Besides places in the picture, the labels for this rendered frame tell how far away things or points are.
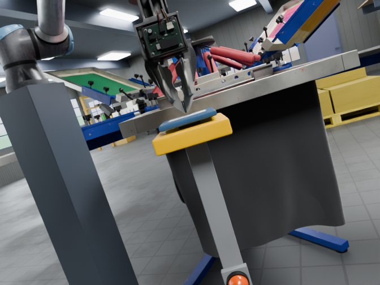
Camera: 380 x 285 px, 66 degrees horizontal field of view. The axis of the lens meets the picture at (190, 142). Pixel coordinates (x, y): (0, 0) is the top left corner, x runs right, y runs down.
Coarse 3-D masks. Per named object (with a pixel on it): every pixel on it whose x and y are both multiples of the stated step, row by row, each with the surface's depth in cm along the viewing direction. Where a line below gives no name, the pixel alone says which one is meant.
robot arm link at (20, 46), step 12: (12, 24) 105; (0, 36) 103; (12, 36) 104; (24, 36) 107; (0, 48) 104; (12, 48) 104; (24, 48) 107; (36, 48) 109; (0, 60) 106; (12, 60) 105; (36, 60) 113
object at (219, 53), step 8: (216, 48) 191; (224, 48) 201; (216, 56) 220; (224, 56) 190; (232, 56) 186; (240, 56) 184; (248, 56) 182; (256, 56) 192; (176, 64) 194; (208, 64) 181; (224, 64) 227; (232, 64) 228; (240, 64) 231; (248, 64) 220; (160, 96) 186
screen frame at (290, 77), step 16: (304, 64) 90; (320, 64) 68; (336, 64) 68; (352, 64) 68; (256, 80) 70; (272, 80) 69; (288, 80) 69; (304, 80) 69; (208, 96) 70; (224, 96) 70; (240, 96) 70; (256, 96) 70; (160, 112) 70; (176, 112) 70; (192, 112) 70; (128, 128) 71; (144, 128) 71
